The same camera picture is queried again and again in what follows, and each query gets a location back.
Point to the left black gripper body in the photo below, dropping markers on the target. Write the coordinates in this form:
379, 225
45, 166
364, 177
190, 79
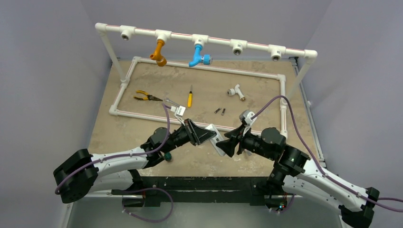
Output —
181, 136

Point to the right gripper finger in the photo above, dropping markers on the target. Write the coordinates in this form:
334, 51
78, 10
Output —
228, 146
235, 132

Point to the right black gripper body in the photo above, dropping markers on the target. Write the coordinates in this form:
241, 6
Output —
238, 140

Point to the white AC remote control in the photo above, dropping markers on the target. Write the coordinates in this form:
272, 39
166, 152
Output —
217, 138

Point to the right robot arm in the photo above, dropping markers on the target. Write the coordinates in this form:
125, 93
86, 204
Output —
295, 172

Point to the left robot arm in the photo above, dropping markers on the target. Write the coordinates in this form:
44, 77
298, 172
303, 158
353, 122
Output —
84, 172

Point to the small silver wrench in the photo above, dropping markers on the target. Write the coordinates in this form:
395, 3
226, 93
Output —
172, 102

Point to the white plastic faucet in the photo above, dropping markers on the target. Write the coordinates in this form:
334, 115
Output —
236, 91

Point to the blue plastic faucet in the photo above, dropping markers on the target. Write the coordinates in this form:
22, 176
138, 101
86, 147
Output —
198, 58

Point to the orange plastic faucet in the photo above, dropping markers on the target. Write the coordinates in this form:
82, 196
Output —
157, 56

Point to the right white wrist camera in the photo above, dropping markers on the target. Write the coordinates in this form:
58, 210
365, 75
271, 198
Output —
247, 117

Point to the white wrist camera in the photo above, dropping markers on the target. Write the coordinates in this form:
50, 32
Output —
178, 112
247, 117

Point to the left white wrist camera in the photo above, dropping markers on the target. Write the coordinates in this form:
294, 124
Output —
178, 112

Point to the green handled screwdriver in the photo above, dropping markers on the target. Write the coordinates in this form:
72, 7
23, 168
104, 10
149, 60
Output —
168, 157

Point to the yellow handled screwdriver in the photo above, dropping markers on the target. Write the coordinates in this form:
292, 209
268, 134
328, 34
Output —
189, 102

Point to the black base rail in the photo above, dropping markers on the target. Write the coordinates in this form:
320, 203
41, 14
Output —
255, 191

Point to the yellow handled pliers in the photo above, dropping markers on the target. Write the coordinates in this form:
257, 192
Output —
146, 96

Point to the white PVC pipe frame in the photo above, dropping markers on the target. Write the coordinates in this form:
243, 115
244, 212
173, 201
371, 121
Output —
276, 53

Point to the aluminium table frame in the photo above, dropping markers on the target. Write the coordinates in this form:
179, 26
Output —
294, 171

